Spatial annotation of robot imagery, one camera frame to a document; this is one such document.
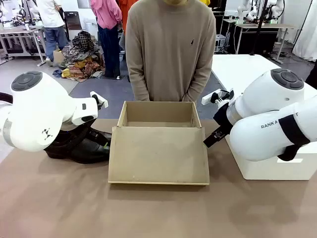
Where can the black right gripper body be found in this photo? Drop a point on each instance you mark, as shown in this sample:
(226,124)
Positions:
(224,119)

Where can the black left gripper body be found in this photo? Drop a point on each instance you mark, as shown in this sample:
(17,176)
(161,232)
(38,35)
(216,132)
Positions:
(76,130)

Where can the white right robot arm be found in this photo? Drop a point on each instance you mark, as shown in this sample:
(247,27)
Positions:
(267,104)

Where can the person's left forearm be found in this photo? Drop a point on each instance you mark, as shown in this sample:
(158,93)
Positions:
(198,79)

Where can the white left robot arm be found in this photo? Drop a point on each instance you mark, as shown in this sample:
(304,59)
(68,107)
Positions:
(37,111)

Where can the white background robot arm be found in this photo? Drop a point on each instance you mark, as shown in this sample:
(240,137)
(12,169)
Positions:
(246,10)

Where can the person's right forearm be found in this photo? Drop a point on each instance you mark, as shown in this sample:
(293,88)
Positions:
(138,79)

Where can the brown cardboard shoe box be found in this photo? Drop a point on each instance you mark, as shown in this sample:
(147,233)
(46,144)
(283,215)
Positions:
(158,153)

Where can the white plastic storage box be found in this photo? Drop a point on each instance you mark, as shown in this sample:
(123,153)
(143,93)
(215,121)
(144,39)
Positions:
(262,171)

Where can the small tan cardboard box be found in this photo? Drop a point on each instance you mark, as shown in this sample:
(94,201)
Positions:
(58,56)

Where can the pile of patterned clothes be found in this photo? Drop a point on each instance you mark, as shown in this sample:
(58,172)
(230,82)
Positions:
(83,54)

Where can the person in beige sweater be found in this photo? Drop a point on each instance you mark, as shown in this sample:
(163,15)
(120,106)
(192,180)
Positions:
(171,49)

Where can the background table with robots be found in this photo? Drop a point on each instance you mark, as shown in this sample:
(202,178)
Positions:
(262,26)

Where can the person in pink jacket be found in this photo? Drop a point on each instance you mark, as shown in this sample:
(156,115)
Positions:
(106,29)

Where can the person in white shirt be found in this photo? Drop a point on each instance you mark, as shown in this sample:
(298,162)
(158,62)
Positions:
(53,22)

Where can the grey background work table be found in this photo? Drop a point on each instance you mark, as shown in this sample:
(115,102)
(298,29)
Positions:
(19,31)

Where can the white curtain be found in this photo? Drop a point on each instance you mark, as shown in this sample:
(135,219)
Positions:
(307,29)

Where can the person in orange top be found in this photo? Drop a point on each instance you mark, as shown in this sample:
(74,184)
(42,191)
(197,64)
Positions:
(123,15)

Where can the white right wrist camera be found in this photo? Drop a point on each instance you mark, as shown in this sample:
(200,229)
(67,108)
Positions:
(210,97)

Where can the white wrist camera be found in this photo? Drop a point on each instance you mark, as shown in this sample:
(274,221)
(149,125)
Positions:
(210,97)
(99,99)

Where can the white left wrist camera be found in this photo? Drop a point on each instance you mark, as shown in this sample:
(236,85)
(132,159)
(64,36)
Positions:
(99,99)

